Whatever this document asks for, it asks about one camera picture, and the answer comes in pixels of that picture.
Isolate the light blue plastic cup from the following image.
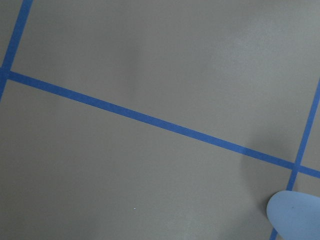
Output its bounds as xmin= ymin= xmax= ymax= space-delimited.
xmin=266 ymin=190 xmax=320 ymax=240

